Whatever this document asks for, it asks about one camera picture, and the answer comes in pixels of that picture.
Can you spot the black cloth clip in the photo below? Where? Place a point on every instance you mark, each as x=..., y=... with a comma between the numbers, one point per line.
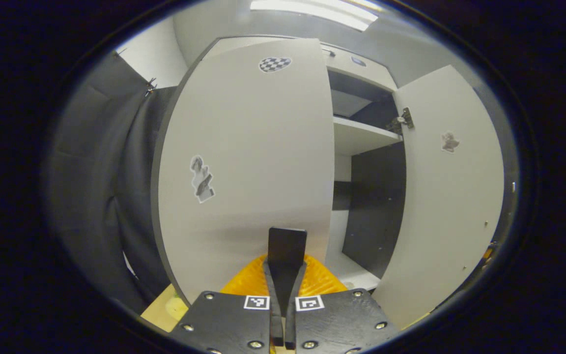
x=151, y=87

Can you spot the grey shoe cabinet door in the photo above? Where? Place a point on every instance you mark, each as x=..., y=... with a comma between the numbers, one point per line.
x=445, y=206
x=253, y=147

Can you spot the grey double-door shoe cabinet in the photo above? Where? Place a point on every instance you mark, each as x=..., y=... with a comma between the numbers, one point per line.
x=376, y=206

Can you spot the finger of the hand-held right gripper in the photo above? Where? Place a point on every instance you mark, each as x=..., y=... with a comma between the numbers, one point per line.
x=488, y=254

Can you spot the yellow plush toy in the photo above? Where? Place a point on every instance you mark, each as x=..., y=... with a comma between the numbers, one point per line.
x=177, y=307

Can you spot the white cabinet shelf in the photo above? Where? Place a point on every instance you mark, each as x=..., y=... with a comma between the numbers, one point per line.
x=361, y=135

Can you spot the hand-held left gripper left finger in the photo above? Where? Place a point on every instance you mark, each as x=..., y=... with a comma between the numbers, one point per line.
x=229, y=319

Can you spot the metal door hinge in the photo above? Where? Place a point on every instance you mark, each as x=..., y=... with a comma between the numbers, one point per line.
x=401, y=120

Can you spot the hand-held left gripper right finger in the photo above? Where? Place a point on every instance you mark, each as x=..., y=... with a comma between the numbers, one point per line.
x=342, y=319

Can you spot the large ceiling light panel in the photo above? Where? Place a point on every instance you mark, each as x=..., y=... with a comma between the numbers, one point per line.
x=317, y=12

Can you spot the black backdrop cloth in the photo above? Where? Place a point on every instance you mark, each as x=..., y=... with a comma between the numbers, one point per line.
x=91, y=196

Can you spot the white cabinet bottom board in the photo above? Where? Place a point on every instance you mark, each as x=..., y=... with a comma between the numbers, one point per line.
x=354, y=273

